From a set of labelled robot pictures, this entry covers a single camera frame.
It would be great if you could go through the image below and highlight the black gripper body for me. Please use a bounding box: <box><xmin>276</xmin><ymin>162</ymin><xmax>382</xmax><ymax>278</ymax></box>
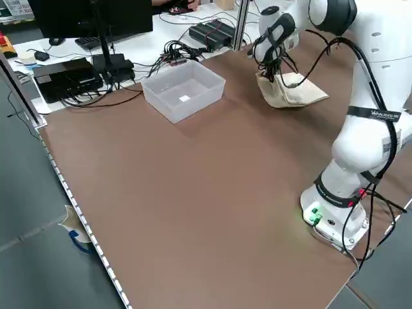
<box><xmin>263</xmin><ymin>53</ymin><xmax>284</xmax><ymax>70</ymax></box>

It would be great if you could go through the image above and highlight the cream tablecloth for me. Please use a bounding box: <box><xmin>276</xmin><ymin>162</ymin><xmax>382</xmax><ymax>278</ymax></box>
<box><xmin>256</xmin><ymin>71</ymin><xmax>330</xmax><ymax>109</ymax></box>

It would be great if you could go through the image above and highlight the clear plastic box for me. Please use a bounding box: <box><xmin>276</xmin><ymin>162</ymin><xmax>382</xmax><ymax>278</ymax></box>
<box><xmin>140</xmin><ymin>60</ymin><xmax>227</xmax><ymax>124</ymax></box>

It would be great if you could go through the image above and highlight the black flat electronics box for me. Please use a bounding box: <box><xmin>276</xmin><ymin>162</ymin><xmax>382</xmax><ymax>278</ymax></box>
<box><xmin>33</xmin><ymin>57</ymin><xmax>104</xmax><ymax>104</ymax></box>

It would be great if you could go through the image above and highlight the black finned metal device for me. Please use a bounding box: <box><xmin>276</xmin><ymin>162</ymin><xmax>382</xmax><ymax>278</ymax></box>
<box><xmin>189</xmin><ymin>19</ymin><xmax>236</xmax><ymax>52</ymax></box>

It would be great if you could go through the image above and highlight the black usb hub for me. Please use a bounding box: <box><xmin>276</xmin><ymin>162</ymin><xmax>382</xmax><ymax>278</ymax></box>
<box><xmin>160</xmin><ymin>48</ymin><xmax>187</xmax><ymax>67</ymax></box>

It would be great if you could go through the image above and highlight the person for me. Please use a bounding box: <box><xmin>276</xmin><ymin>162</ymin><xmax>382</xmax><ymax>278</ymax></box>
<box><xmin>151</xmin><ymin>0</ymin><xmax>202</xmax><ymax>15</ymax></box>

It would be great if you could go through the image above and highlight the black monitor stand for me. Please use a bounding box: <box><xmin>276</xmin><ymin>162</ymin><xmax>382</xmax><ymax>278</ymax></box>
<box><xmin>89</xmin><ymin>0</ymin><xmax>136</xmax><ymax>85</ymax></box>

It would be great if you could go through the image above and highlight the black keyboard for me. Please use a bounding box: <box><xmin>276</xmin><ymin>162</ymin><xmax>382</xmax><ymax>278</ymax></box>
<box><xmin>74</xmin><ymin>35</ymin><xmax>109</xmax><ymax>50</ymax></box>

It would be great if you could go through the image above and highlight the black computer monitor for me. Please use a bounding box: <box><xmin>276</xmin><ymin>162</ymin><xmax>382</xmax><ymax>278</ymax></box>
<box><xmin>28</xmin><ymin>0</ymin><xmax>154</xmax><ymax>41</ymax></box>

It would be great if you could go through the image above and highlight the white tape roll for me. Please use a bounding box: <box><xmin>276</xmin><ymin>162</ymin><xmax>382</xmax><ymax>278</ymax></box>
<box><xmin>18</xmin><ymin>52</ymin><xmax>39</xmax><ymax>67</ymax></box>

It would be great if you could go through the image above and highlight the white and blue bag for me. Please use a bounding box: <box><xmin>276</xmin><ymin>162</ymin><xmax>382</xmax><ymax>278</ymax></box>
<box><xmin>59</xmin><ymin>204</ymin><xmax>95</xmax><ymax>255</ymax></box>

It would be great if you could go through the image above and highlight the white plastic crate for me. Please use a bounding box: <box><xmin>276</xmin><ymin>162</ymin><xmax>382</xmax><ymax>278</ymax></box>
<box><xmin>6</xmin><ymin>0</ymin><xmax>35</xmax><ymax>16</ymax></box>

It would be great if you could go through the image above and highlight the red emergency stop button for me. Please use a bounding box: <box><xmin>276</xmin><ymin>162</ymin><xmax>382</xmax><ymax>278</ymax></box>
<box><xmin>0</xmin><ymin>32</ymin><xmax>16</xmax><ymax>59</ymax></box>

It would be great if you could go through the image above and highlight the aluminium frame post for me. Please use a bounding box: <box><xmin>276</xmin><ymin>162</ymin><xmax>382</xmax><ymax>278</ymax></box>
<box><xmin>232</xmin><ymin>0</ymin><xmax>251</xmax><ymax>52</ymax></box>

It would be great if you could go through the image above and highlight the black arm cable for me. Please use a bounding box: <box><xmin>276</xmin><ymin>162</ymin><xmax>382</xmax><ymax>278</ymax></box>
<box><xmin>289</xmin><ymin>30</ymin><xmax>360</xmax><ymax>88</ymax></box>

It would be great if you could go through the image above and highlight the aluminium frame rail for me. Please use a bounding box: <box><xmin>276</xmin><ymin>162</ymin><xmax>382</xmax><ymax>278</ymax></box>
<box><xmin>0</xmin><ymin>53</ymin><xmax>46</xmax><ymax>129</ymax></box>

